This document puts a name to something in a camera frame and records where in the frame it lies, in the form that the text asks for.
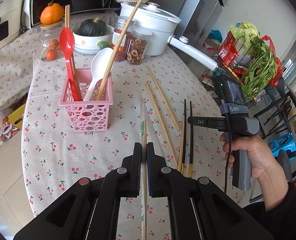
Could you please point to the person's right forearm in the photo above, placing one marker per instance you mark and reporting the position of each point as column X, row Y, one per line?
column 280, row 217

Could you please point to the pink perforated utensil holder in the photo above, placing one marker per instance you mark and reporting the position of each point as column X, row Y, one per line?
column 88, row 115

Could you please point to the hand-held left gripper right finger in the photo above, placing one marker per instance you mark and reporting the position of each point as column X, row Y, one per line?
column 150, row 165

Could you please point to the black metal chair frame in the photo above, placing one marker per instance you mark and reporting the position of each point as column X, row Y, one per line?
column 282, row 110

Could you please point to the grey refrigerator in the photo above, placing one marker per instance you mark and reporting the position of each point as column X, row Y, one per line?
column 197, row 10

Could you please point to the napa cabbage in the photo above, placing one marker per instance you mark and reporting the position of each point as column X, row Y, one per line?
column 245, row 32

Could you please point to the cherry print tablecloth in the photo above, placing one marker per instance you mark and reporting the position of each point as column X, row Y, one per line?
column 63, row 155

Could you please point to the green leafy herbs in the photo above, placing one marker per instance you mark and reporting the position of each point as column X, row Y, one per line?
column 260, row 67

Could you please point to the white electric pot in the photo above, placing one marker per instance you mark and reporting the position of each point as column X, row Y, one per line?
column 160, row 37

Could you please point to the glass jar with wooden lid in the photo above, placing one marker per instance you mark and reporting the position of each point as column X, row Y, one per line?
column 46, row 37

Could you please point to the jar of dried fruit rings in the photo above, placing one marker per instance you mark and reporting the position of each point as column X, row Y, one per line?
column 138, row 47

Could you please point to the wooden chopstick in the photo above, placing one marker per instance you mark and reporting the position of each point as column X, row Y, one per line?
column 160, row 122
column 164, row 98
column 66, row 17
column 123, row 40
column 181, row 142

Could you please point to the red snack packet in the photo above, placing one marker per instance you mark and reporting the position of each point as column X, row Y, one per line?
column 227, row 50

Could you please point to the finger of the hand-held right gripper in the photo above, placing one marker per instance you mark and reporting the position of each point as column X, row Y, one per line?
column 205, row 121

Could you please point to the blue plastic stool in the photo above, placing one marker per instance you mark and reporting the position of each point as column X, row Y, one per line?
column 285, row 145

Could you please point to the plastic chopsticks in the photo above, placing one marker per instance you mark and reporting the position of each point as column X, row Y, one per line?
column 144, row 135

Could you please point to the red plastic spoon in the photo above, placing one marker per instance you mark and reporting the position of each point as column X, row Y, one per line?
column 66, row 42

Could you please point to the jar of red dried fruit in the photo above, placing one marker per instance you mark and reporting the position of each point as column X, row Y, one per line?
column 119, row 50

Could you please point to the cream kitchen appliance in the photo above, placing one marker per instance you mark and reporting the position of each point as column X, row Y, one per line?
column 3, row 17

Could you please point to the blue plastic bag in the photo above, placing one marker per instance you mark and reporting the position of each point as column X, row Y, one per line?
column 215, row 35

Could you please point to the dark green squash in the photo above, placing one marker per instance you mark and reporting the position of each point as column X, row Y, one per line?
column 93, row 27

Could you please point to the orange pumpkin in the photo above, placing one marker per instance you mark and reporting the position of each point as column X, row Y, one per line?
column 51, row 13

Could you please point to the black chopstick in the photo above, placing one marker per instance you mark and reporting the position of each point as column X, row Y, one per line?
column 191, row 142
column 185, row 142

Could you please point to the yellow box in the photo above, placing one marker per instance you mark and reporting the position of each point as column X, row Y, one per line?
column 17, row 116

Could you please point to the person's right hand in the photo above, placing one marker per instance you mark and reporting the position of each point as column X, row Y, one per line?
column 265, row 160

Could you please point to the small orange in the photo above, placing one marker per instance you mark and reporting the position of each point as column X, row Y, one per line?
column 50, row 54
column 54, row 43

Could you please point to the red plastic bag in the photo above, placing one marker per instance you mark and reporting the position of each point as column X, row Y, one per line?
column 275, row 65

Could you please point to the white bowl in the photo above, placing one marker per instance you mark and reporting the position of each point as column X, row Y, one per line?
column 88, row 45

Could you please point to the white plastic spoon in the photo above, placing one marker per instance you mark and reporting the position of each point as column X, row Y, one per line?
column 101, row 62

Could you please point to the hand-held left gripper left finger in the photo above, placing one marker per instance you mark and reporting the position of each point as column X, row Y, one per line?
column 138, row 165

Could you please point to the small floral cloth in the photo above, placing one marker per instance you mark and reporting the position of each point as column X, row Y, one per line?
column 8, row 67

